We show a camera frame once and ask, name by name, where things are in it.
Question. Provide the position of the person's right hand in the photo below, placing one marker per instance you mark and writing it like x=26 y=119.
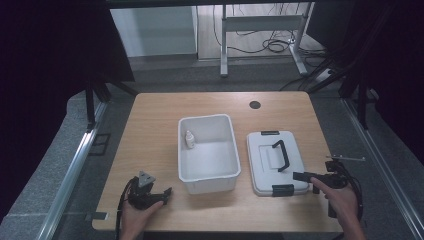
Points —
x=343 y=206

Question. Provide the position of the white panel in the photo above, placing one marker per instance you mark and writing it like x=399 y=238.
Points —
x=153 y=31

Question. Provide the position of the black metal stand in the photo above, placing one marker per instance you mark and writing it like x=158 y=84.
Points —
x=361 y=106
x=89 y=106

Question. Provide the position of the black round table grommet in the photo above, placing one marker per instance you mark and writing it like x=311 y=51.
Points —
x=255 y=104

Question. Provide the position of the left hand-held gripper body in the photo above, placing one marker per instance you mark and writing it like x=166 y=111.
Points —
x=141 y=195

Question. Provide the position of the white power strip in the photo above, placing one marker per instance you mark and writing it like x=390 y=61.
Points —
x=324 y=75

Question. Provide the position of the small white bottle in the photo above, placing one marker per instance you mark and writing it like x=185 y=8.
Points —
x=190 y=141

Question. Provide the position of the aluminium rail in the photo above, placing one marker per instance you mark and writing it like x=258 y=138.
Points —
x=71 y=173
x=383 y=166

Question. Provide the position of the white plastic storage bin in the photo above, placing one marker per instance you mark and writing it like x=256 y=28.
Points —
x=210 y=163

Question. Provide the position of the black square floor bracket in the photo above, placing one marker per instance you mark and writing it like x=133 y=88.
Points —
x=100 y=144

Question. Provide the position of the black curtain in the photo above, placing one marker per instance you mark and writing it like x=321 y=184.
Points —
x=396 y=66
x=50 y=83

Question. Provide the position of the person's left hand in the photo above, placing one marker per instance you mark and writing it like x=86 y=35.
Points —
x=133 y=220

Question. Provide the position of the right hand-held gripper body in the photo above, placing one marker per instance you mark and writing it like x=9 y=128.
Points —
x=336 y=178

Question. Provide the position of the white metal desk frame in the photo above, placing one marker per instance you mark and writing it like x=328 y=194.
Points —
x=263 y=23

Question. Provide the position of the grey metal bracket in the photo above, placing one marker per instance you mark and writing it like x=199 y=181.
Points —
x=96 y=216

